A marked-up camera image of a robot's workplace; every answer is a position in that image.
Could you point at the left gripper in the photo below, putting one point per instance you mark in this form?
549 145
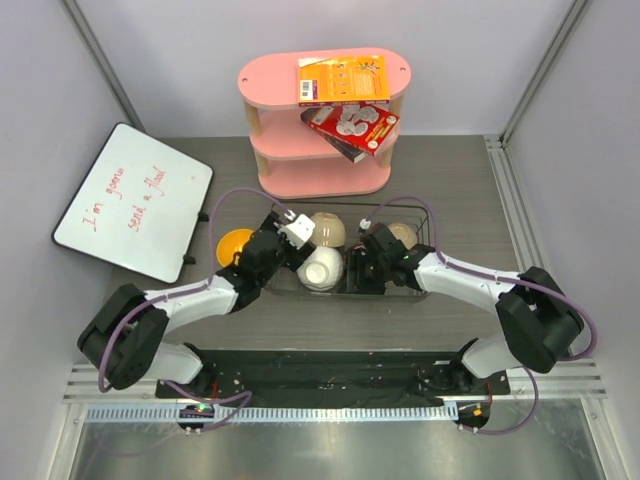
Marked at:
295 256

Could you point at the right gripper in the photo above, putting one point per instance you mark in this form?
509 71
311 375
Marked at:
355 278

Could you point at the black wire dish rack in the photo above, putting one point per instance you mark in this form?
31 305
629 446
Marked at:
351 212

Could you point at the yellow bowl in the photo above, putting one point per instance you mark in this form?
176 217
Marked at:
232 244

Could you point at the beige speckled bowl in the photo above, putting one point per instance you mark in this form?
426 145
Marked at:
329 230

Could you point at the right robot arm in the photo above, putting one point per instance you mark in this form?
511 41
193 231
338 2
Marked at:
538 323

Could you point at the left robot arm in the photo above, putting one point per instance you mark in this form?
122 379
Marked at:
125 339

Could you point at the white ribbed bowl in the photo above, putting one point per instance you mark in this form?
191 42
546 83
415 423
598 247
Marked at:
322 270

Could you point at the tan bowl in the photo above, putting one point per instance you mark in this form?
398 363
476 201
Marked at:
404 233

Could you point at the pink three-tier shelf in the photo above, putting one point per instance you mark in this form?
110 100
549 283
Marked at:
292 160

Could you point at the red book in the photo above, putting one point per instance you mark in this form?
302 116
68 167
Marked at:
355 131

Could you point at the white dry-erase board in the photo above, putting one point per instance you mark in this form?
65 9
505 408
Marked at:
138 205

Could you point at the orange book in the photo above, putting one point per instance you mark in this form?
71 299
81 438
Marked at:
350 79

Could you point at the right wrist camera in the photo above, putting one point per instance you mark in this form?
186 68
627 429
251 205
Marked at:
364 225

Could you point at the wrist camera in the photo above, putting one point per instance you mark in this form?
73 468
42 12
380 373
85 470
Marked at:
298 231
364 225

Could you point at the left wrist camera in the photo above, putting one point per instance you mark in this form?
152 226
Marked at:
298 231

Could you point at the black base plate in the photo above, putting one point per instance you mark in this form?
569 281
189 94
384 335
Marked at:
343 379

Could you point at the white slotted cable duct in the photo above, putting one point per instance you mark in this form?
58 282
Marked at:
184 413

